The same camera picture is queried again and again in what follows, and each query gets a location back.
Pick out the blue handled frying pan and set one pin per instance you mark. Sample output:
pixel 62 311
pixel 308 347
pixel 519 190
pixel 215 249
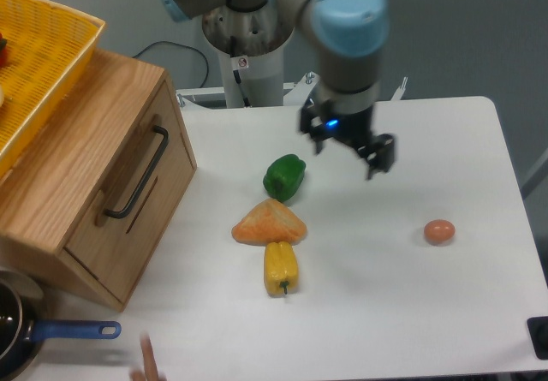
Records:
pixel 25 324

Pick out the yellow bell pepper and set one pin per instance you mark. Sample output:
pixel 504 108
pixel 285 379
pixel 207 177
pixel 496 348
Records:
pixel 281 269

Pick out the person's hand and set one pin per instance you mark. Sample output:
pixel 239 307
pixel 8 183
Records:
pixel 149 370

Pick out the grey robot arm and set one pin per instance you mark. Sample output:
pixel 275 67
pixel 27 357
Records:
pixel 348 37

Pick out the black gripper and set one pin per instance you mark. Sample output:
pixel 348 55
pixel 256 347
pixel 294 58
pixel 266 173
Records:
pixel 347 118

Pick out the brown egg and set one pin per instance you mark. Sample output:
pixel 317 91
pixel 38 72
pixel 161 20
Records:
pixel 439 231

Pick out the green bell pepper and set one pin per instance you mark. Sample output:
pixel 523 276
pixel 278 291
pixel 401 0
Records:
pixel 284 177

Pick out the black corner device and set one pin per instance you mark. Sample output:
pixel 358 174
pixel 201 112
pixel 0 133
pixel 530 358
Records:
pixel 538 331

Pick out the wooden top drawer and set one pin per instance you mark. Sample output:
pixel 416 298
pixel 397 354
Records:
pixel 129 214

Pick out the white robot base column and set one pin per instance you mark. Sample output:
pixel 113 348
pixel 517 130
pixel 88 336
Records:
pixel 249 47

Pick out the wooden drawer cabinet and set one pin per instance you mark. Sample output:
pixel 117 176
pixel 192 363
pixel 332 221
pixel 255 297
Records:
pixel 45 196

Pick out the yellow plastic basket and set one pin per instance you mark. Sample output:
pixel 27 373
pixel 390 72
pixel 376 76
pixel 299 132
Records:
pixel 48 48

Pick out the orange triangular sandwich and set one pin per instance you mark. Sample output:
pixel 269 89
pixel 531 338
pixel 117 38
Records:
pixel 269 221

